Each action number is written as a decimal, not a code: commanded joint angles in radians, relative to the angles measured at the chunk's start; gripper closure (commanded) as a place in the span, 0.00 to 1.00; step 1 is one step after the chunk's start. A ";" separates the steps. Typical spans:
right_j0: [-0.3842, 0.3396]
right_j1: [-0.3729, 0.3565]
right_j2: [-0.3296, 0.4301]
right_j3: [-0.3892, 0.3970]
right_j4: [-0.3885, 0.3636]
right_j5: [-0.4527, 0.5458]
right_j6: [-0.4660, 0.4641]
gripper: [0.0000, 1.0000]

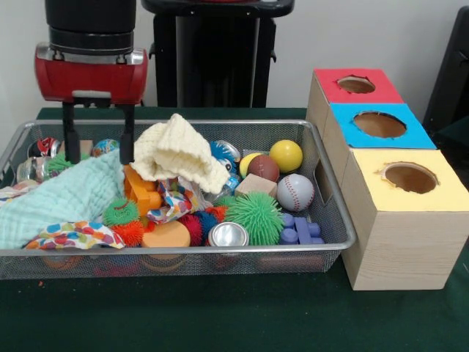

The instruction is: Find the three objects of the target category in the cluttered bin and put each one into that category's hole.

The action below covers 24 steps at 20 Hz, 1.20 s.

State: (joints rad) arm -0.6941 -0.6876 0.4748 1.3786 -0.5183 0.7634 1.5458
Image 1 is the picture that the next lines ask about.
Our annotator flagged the wooden box with three holes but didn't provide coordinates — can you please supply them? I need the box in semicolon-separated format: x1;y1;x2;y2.
306;67;469;291

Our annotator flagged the large green spiky ball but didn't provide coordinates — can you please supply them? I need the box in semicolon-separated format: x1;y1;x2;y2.
223;190;286;246

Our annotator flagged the yellow ball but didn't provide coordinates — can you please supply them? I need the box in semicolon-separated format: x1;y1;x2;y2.
269;139;304;173

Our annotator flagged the pale wooden cube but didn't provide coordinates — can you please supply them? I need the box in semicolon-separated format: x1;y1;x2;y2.
234;173;278;199

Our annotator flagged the purple building block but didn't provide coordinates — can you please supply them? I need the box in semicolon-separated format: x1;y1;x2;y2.
278;213;325;246

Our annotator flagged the dark green table cloth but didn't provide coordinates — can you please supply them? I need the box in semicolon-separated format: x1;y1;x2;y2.
0;106;469;352
434;117;469;155

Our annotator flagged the brown toy football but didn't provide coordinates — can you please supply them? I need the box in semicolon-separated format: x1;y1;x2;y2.
247;154;281;183

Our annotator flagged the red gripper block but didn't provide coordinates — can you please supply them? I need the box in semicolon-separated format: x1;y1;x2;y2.
34;42;149;166

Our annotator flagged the black upright panel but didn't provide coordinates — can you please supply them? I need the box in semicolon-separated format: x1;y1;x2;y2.
423;5;469;129

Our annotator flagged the white toy baseball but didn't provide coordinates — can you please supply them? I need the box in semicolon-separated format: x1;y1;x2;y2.
276;173;316;213

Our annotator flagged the silver can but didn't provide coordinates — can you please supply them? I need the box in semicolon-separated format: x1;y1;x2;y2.
207;221;250;247

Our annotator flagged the colourful dotted cloth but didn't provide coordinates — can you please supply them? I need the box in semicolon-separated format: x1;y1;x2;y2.
23;219;126;251

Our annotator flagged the cream waffle cloth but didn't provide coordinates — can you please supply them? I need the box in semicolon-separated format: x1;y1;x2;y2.
128;112;231;194

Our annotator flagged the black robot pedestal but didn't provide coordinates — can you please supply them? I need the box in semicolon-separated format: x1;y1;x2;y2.
141;0;296;109

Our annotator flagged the metal mesh bin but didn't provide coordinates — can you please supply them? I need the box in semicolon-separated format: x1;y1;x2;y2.
0;119;358;282

